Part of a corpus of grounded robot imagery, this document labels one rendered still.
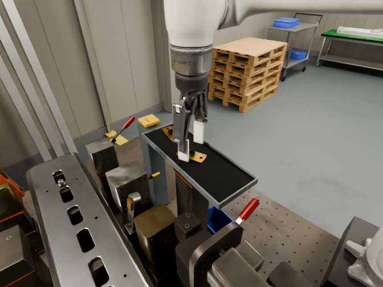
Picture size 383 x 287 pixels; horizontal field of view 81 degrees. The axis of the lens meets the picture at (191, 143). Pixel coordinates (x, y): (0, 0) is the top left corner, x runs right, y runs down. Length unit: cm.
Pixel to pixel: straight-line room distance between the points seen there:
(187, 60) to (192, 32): 5
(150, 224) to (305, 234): 73
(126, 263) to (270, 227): 66
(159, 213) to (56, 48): 217
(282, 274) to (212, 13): 53
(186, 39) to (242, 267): 42
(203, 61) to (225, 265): 38
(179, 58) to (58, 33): 215
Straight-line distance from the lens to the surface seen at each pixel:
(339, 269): 97
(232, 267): 43
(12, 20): 213
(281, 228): 111
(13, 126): 266
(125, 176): 68
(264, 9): 60
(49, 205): 85
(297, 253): 107
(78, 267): 69
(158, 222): 60
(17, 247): 75
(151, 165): 91
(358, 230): 110
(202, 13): 46
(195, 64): 48
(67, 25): 260
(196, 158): 64
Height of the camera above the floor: 157
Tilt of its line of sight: 36 degrees down
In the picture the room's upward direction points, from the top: straight up
